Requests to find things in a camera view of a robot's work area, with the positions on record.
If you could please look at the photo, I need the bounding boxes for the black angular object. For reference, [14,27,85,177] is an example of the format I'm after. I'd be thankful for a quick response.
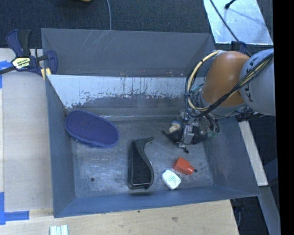
[162,119,209,146]

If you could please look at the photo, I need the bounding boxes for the beige and blue small object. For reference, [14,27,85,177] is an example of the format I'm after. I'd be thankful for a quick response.
[169,120,184,134]

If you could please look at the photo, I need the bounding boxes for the red small block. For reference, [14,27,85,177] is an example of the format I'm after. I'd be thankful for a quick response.
[172,157,195,176]

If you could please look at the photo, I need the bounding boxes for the white small box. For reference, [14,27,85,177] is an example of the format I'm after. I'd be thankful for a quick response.
[160,169,182,191]

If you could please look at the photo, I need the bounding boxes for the black curved plastic tray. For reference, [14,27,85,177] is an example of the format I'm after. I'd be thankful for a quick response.
[125,137,157,191]

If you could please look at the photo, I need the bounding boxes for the grey metal bin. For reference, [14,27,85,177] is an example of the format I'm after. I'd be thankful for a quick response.
[40,20,262,219]

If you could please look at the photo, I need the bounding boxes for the blue oval cloth pad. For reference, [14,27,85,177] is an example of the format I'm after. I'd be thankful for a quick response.
[64,108,121,150]

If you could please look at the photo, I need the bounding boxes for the pale wood board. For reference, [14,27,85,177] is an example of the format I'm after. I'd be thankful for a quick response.
[0,47,55,213]

